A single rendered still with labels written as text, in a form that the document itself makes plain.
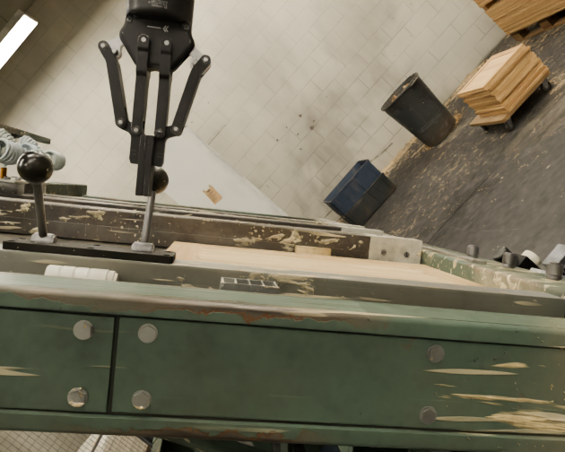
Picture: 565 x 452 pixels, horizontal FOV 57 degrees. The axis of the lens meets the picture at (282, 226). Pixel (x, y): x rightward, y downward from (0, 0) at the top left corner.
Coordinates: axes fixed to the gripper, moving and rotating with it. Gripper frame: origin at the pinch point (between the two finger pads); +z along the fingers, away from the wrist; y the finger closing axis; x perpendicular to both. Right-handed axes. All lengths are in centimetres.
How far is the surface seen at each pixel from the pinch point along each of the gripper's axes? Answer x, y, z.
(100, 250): 2.0, -4.7, 10.6
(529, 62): 301, 225, -116
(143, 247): 3.6, 0.0, 9.9
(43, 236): 3.5, -11.9, 9.7
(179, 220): 52, 1, 9
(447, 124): 443, 231, -90
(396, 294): 2.0, 32.9, 13.0
